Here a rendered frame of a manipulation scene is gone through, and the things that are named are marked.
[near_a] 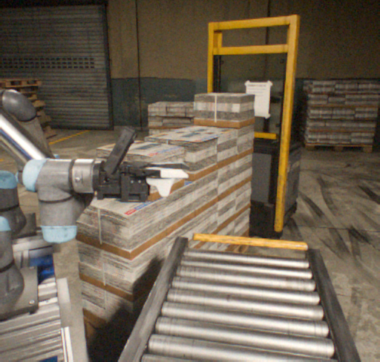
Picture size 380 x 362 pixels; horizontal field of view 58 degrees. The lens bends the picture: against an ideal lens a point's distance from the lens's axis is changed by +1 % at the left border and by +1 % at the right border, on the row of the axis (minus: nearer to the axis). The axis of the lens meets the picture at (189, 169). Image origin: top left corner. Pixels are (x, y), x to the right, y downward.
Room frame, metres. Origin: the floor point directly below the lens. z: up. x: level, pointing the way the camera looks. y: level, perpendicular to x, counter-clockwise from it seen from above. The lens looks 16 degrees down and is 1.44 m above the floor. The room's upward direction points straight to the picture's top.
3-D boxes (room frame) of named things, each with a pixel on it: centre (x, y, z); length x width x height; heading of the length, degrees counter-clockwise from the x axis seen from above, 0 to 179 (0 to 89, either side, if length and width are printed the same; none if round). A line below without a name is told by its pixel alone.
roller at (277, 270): (1.06, -0.19, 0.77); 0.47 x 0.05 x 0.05; 80
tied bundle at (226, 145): (2.36, -0.10, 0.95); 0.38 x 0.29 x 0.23; 56
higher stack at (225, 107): (2.61, -0.27, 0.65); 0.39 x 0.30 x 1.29; 58
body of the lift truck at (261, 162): (3.29, -0.70, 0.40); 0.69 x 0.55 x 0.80; 58
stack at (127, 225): (2.00, 0.12, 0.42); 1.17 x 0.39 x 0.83; 148
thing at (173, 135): (2.10, 0.03, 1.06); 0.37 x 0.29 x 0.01; 58
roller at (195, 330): (0.74, -0.13, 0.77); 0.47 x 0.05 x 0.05; 80
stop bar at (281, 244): (1.20, -0.23, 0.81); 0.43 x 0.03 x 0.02; 80
